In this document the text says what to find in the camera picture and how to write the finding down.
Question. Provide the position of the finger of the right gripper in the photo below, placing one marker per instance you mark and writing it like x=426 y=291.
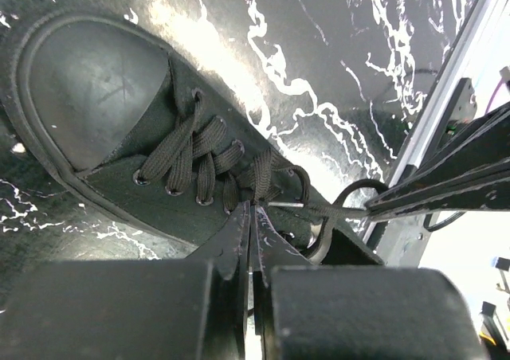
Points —
x=470 y=172

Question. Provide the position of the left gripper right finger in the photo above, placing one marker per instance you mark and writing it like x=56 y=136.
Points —
x=269 y=250

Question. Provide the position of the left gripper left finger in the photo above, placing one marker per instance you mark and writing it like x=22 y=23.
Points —
x=228 y=248

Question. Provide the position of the black shoelace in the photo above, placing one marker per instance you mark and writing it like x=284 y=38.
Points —
x=193 y=153

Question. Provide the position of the black canvas sneaker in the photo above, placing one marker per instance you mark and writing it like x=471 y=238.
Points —
x=91 y=96

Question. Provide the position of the aluminium rail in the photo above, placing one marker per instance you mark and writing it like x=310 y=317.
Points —
x=451 y=92

